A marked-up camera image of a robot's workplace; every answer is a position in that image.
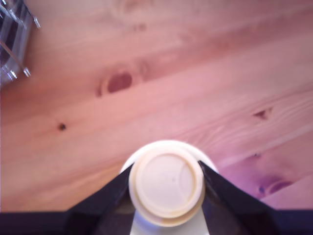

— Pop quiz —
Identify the floral print white mug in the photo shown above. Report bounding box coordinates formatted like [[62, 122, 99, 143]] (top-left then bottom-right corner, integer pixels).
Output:
[[121, 139, 219, 235]]

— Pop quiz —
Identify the chrome wire utensil rack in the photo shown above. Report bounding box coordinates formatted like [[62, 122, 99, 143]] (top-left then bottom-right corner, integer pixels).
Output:
[[0, 0, 41, 85]]

